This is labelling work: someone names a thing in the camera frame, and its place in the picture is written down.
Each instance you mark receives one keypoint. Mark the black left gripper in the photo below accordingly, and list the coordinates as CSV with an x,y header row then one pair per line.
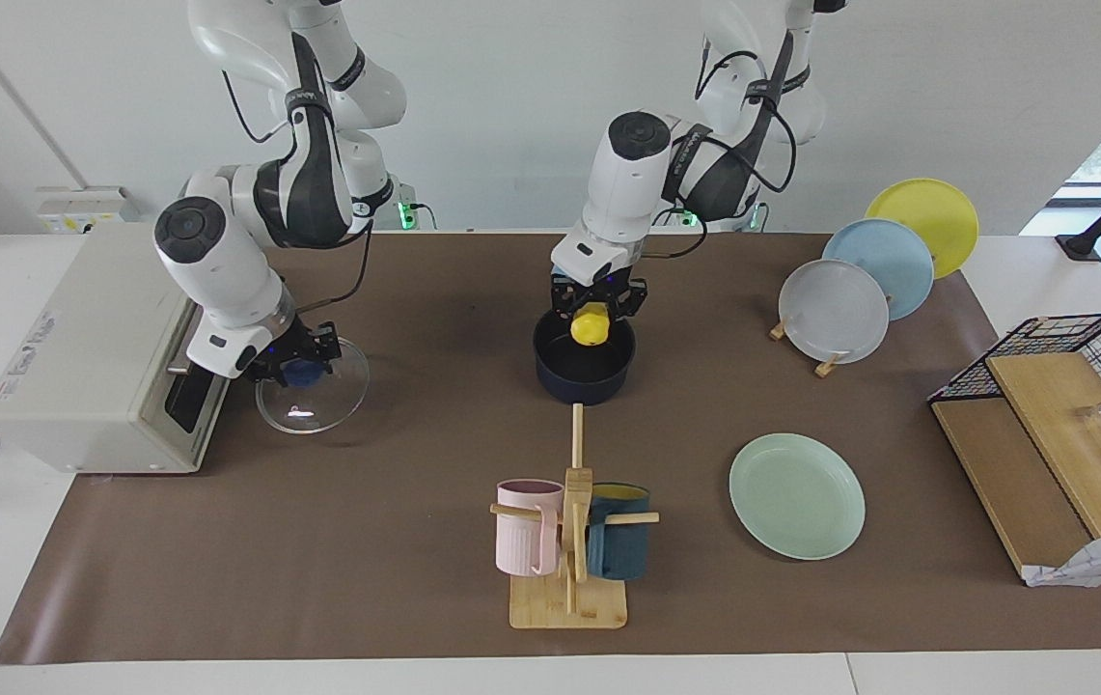
x,y
600,290

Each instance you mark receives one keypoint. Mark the beige toaster oven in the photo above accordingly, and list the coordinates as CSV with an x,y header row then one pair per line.
x,y
77,357

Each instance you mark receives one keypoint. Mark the yellow plate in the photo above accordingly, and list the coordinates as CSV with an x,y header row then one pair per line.
x,y
936,212

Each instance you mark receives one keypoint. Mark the pink ribbed mug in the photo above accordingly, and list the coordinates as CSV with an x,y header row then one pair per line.
x,y
521,541

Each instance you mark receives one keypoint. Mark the wooden plate rack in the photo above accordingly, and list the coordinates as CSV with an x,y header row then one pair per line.
x,y
828,367

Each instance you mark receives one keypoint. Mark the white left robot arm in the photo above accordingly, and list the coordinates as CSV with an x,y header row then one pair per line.
x,y
627,183

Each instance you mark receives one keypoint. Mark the light blue plate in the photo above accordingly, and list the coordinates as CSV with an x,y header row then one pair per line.
x,y
888,261

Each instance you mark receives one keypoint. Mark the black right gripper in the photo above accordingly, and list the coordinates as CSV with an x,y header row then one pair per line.
x,y
294,343

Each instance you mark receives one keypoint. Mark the wooden mug tree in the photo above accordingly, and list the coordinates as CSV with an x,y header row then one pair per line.
x,y
569,603

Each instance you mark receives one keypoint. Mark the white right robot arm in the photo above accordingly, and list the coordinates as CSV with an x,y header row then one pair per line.
x,y
222,261

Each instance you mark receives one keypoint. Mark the glass lid blue knob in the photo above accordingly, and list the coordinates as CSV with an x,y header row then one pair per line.
x,y
314,410

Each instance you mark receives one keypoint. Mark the dark teal mug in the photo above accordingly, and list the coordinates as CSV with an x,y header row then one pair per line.
x,y
619,550

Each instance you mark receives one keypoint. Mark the yellow lemon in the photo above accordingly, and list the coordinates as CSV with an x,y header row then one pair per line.
x,y
591,326

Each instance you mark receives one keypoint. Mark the dark blue pot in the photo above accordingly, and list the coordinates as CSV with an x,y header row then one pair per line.
x,y
584,386

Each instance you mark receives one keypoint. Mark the grey plate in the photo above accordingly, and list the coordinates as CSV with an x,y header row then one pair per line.
x,y
835,314

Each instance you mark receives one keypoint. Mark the light wooden board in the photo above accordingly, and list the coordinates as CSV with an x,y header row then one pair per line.
x,y
1052,415

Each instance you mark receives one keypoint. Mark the white power strip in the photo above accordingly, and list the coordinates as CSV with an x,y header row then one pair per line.
x,y
77,208

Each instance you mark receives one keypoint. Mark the light green plate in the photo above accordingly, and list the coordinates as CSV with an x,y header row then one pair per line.
x,y
796,497

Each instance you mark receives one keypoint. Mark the brown table mat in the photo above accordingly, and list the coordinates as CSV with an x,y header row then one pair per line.
x,y
415,386

